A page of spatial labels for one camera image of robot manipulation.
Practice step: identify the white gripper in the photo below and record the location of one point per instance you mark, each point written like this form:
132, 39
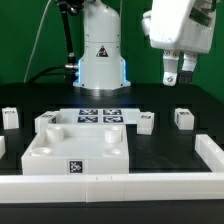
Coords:
183, 25

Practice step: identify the white square tabletop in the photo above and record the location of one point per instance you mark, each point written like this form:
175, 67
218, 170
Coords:
72, 149

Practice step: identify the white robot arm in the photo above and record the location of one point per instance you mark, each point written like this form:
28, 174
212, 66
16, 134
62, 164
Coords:
101, 69

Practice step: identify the white base tag plate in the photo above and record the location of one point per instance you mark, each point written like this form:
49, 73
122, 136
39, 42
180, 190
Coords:
99, 116

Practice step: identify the white left fence piece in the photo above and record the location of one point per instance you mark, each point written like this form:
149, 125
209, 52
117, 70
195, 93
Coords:
2, 146

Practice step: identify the white front fence rail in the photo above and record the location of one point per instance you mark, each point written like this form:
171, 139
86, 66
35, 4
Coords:
109, 188

